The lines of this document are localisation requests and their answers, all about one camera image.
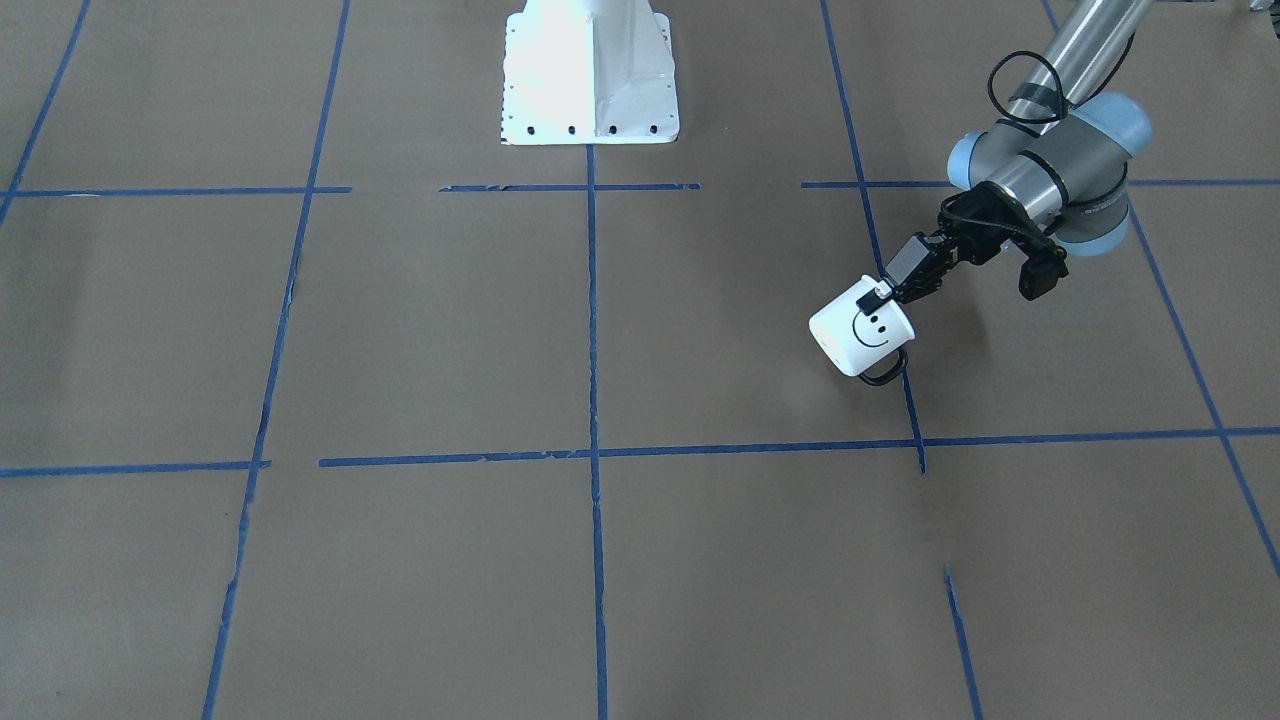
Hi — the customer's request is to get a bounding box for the white smiley mug black handle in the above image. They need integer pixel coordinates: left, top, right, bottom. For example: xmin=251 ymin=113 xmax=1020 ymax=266
xmin=808 ymin=275 xmax=915 ymax=387

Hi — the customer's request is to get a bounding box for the white pedestal column base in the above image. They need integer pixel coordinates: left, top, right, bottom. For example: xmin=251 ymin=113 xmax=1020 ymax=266
xmin=500 ymin=1 xmax=681 ymax=146

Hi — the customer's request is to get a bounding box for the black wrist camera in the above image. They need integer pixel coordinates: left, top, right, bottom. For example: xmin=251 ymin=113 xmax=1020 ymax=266
xmin=1018 ymin=246 xmax=1070 ymax=301

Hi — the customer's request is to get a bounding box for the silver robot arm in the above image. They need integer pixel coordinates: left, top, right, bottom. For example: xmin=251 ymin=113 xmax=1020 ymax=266
xmin=854 ymin=1 xmax=1152 ymax=316

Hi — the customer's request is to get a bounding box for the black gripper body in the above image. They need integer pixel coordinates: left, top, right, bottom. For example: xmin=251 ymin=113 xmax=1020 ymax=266
xmin=938 ymin=182 xmax=1059 ymax=265

